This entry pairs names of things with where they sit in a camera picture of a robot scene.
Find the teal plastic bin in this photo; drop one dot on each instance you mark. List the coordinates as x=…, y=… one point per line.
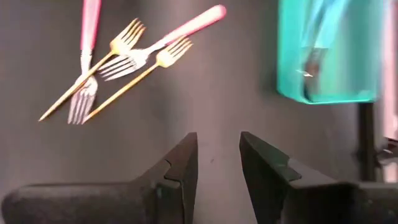
x=289, y=62

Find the gold fork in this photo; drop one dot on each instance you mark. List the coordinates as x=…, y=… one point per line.
x=119, y=46
x=164, y=59

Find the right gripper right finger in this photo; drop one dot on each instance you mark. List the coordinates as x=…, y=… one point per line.
x=264, y=180

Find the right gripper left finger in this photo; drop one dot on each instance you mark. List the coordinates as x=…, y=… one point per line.
x=183, y=186

